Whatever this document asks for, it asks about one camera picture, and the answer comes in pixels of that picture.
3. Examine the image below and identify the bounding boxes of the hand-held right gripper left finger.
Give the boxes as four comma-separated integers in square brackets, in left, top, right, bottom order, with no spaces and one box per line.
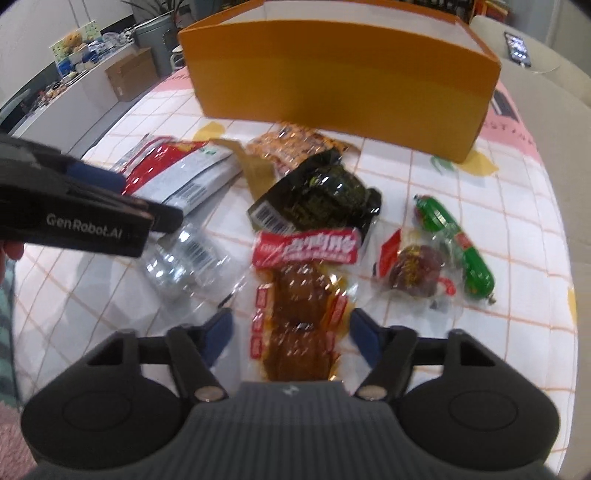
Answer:
[88,308,236,402]

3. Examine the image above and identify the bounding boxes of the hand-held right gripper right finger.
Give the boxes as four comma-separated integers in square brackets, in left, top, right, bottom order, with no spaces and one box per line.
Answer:
[349,308,497,401]

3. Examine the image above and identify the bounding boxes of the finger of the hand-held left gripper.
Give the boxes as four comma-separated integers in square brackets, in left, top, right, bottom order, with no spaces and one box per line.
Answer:
[117,196,184,233]
[65,159,127,197]

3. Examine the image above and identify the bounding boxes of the clear barcode snack packet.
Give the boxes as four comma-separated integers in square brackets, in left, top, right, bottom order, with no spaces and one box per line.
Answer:
[143,222,241,301]

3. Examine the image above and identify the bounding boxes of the red and white snack packet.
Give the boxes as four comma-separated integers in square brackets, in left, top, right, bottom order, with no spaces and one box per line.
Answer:
[113,134,243,215]

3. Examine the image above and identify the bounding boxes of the brown snack packet red label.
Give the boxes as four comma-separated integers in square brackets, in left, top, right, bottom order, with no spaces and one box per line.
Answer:
[217,226,365,384]

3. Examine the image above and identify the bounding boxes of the braised egg packet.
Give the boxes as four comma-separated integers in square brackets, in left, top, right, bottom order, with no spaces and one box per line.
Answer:
[372,228,460,310]

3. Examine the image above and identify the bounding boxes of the green sausage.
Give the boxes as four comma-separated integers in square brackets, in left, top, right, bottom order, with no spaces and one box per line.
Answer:
[413,194,497,305]

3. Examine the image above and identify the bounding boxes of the dark green snack packet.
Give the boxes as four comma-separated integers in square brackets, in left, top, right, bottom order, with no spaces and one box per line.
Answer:
[247,148,384,245]

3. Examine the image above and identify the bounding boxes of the orange nut snack packet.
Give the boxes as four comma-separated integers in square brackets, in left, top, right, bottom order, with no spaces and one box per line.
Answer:
[205,121,361,208]

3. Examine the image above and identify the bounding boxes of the orange cardboard box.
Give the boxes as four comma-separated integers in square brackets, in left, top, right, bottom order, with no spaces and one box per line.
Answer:
[178,0,502,164]

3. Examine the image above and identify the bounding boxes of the person's left hand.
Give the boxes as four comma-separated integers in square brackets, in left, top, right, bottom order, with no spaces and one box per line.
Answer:
[0,239,25,296]

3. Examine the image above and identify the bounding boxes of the white low cabinet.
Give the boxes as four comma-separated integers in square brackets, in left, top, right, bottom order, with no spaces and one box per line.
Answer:
[0,46,139,155]

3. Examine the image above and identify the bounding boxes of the brown cardboard carton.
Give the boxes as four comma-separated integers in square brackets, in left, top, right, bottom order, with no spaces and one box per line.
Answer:
[105,47,158,102]

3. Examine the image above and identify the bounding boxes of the teal patterned cloth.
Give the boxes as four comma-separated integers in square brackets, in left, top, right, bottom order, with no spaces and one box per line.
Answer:
[0,272,28,407]

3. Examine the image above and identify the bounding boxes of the cluster of plush toys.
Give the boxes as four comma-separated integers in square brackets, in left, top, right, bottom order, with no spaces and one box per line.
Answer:
[51,21,134,75]

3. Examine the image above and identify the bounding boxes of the potted plant in grey pot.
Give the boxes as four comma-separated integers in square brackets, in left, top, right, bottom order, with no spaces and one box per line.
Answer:
[122,0,190,78]

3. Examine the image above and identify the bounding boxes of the checked lemon print tablecloth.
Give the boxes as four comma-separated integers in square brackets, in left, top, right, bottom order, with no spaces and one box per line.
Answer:
[11,65,578,480]

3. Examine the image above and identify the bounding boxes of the beige sofa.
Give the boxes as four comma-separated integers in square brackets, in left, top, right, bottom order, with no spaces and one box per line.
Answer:
[468,14,591,287]

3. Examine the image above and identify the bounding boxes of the black smartphone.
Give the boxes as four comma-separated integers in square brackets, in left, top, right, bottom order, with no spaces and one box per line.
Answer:
[503,31,533,68]

